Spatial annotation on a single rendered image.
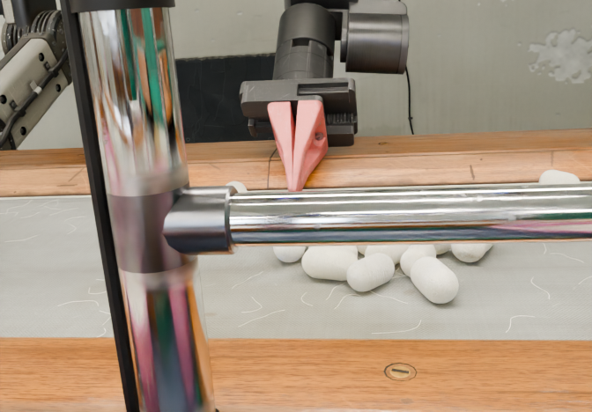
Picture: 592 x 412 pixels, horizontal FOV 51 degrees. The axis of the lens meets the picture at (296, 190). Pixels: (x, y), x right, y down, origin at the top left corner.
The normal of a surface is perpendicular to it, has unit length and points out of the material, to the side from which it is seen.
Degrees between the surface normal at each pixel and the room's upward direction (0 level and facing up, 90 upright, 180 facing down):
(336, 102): 131
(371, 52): 100
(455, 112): 90
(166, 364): 90
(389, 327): 0
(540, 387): 0
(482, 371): 0
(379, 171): 45
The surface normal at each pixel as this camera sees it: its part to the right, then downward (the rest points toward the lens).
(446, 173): -0.13, -0.48
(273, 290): -0.07, -0.96
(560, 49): -0.11, 0.29
